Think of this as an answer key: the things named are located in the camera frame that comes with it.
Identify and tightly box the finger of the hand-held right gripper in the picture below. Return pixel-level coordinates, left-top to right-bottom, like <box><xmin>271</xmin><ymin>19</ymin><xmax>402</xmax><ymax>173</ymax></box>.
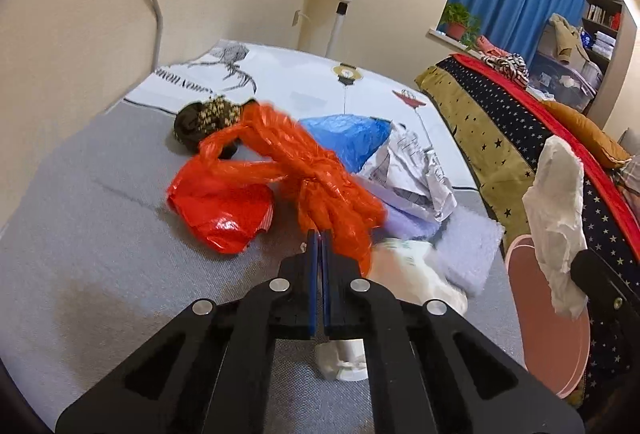
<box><xmin>570</xmin><ymin>248</ymin><xmax>640</xmax><ymax>331</ymax></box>

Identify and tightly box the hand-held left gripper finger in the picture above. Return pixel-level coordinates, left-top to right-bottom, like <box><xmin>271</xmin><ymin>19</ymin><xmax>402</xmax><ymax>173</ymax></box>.
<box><xmin>320</xmin><ymin>229</ymin><xmax>586</xmax><ymax>434</ymax></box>
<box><xmin>55</xmin><ymin>229</ymin><xmax>320</xmax><ymax>434</ymax></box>

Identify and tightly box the white paper cup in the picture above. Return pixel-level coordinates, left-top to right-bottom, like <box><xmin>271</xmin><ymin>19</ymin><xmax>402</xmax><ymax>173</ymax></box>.
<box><xmin>315</xmin><ymin>339</ymin><xmax>369</xmax><ymax>383</ymax></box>

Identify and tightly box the pink bin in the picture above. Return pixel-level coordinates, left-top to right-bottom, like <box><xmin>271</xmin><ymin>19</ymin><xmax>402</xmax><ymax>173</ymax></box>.
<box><xmin>504</xmin><ymin>234</ymin><xmax>592</xmax><ymax>399</ymax></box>

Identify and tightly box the white plastic bag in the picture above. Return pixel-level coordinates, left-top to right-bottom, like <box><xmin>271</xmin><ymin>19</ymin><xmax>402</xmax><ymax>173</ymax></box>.
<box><xmin>372</xmin><ymin>238</ymin><xmax>469</xmax><ymax>316</ymax></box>

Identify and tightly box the white cloth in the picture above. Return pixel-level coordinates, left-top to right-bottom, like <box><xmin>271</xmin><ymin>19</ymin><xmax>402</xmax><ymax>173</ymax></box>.
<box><xmin>522</xmin><ymin>135</ymin><xmax>589</xmax><ymax>320</ymax></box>

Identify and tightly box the red plastic bag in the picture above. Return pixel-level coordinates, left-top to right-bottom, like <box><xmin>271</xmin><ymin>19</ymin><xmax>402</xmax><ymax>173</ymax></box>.
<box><xmin>166</xmin><ymin>159</ymin><xmax>275</xmax><ymax>255</ymax></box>

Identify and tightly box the orange plastic bag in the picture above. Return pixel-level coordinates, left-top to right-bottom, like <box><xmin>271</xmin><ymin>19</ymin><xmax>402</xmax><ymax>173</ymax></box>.
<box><xmin>199</xmin><ymin>100</ymin><xmax>389</xmax><ymax>281</ymax></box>

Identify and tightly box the printed paper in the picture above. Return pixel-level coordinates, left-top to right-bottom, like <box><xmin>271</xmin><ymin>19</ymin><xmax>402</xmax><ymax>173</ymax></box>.
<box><xmin>360</xmin><ymin>121</ymin><xmax>458</xmax><ymax>223</ymax></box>

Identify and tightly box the dark floral cloth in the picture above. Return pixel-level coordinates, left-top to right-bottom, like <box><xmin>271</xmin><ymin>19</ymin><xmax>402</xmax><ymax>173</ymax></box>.
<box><xmin>172</xmin><ymin>97</ymin><xmax>251</xmax><ymax>160</ymax></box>

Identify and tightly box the plaid pillow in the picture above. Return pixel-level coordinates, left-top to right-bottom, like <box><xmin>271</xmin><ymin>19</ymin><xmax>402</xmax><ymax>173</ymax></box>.
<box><xmin>614</xmin><ymin>158</ymin><xmax>640</xmax><ymax>217</ymax></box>

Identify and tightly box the lavender knitted cloth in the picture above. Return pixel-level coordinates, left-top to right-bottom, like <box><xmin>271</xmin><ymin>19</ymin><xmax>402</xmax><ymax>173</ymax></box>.
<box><xmin>382</xmin><ymin>207</ymin><xmax>505</xmax><ymax>298</ymax></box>

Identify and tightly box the blue plastic bag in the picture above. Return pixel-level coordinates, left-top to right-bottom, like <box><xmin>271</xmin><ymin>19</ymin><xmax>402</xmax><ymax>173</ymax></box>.
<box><xmin>300</xmin><ymin>113</ymin><xmax>392</xmax><ymax>175</ymax></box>

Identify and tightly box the orange pillow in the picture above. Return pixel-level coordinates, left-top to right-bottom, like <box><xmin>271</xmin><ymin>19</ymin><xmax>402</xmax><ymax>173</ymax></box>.
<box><xmin>540</xmin><ymin>99</ymin><xmax>632</xmax><ymax>170</ymax></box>

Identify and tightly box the red blanket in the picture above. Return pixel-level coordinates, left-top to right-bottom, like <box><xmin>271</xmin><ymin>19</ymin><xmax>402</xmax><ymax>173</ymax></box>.
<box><xmin>452</xmin><ymin>53</ymin><xmax>640</xmax><ymax>246</ymax></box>

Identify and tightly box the star print blanket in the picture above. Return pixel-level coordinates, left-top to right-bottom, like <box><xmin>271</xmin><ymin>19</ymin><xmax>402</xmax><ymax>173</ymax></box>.
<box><xmin>415</xmin><ymin>56</ymin><xmax>640</xmax><ymax>415</ymax></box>

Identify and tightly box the clear storage box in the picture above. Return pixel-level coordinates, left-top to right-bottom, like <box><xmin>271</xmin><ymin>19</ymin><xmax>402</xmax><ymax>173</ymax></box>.
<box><xmin>529</xmin><ymin>48</ymin><xmax>602</xmax><ymax>111</ymax></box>

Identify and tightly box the grey and white printed mat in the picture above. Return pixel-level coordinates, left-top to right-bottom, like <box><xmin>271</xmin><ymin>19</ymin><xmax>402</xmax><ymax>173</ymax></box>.
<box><xmin>0</xmin><ymin>38</ymin><xmax>527</xmax><ymax>434</ymax></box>

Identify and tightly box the striped cloth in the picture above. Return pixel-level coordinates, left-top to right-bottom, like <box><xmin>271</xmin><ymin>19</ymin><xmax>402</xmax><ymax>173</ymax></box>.
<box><xmin>480</xmin><ymin>53</ymin><xmax>530</xmax><ymax>88</ymax></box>

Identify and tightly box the beige jacket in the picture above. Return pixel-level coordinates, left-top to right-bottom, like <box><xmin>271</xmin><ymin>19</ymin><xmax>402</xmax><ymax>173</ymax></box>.
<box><xmin>548</xmin><ymin>12</ymin><xmax>586</xmax><ymax>65</ymax></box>

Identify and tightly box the bookshelf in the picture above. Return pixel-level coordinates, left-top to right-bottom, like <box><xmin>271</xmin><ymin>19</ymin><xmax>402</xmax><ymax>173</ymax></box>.
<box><xmin>580</xmin><ymin>0</ymin><xmax>626</xmax><ymax>76</ymax></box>

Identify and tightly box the potted green plant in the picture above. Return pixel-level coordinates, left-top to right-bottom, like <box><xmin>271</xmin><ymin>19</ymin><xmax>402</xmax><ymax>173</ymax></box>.
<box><xmin>438</xmin><ymin>2</ymin><xmax>484</xmax><ymax>50</ymax></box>

